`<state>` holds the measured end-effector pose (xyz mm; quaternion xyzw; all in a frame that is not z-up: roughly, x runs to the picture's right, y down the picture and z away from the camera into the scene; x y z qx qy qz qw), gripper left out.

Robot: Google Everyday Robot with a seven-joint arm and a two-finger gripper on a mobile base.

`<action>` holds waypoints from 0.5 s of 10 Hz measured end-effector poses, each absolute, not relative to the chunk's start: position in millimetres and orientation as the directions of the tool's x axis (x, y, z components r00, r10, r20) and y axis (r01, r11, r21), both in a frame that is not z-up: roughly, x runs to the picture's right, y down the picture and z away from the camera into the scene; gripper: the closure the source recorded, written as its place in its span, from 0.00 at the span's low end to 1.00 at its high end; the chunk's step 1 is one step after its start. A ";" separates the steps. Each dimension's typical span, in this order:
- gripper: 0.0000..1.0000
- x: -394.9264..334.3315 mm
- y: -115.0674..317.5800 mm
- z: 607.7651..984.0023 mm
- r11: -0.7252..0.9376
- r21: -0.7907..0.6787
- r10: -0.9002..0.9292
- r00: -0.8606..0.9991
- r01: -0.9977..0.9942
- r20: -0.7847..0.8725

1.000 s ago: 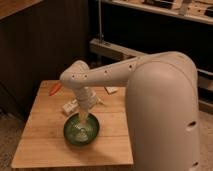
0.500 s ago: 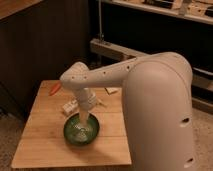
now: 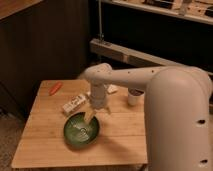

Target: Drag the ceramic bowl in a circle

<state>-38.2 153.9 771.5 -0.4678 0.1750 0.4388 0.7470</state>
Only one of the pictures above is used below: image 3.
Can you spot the dark wooden cabinet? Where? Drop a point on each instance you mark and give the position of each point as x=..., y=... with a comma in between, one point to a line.
x=48, y=41

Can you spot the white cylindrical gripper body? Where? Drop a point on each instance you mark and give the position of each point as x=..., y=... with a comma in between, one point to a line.
x=98, y=97

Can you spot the orange carrot toy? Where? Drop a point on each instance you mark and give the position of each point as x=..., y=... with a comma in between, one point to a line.
x=55, y=88

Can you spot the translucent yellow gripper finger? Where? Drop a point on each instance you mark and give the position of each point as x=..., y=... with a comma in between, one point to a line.
x=89, y=115

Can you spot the white paper cup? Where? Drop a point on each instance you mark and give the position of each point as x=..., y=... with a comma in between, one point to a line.
x=134, y=96

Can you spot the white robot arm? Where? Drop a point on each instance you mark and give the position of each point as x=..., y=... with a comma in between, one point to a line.
x=176, y=112

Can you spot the white tube bottle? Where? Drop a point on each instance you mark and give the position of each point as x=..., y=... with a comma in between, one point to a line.
x=74, y=104

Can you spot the metal shelf rack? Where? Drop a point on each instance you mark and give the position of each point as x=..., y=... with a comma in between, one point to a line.
x=148, y=36

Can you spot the green ceramic bowl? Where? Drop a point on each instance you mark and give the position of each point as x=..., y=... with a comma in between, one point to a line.
x=77, y=133

